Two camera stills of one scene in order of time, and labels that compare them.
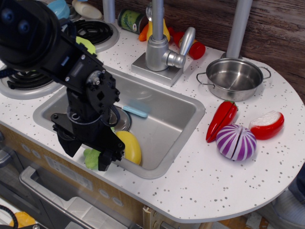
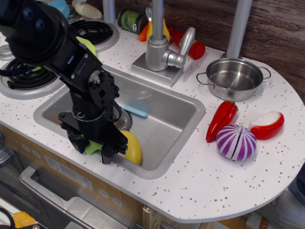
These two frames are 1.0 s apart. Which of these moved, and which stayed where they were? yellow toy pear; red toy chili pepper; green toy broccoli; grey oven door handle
Moved: green toy broccoli
Stayed: grey oven door handle; yellow toy pear; red toy chili pepper
